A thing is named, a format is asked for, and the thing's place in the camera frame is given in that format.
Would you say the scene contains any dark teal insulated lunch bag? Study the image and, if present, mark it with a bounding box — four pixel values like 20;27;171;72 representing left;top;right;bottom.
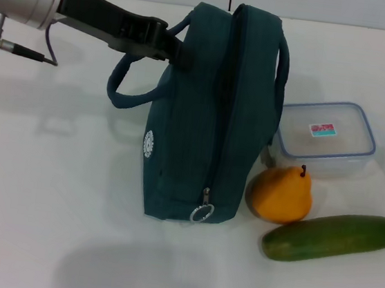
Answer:
93;0;297;234

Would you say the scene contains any clear blue-rimmed plastic container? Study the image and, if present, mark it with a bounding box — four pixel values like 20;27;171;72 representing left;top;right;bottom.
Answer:
267;93;381;184

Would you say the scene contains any orange pear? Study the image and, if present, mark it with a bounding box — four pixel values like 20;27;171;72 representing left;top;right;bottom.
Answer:
242;158;317;228

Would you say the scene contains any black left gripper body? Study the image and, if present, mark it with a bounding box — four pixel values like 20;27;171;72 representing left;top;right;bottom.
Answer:
52;0;171;60

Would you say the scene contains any green cucumber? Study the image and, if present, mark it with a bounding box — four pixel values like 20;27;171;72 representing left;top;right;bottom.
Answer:
259;203;385;273

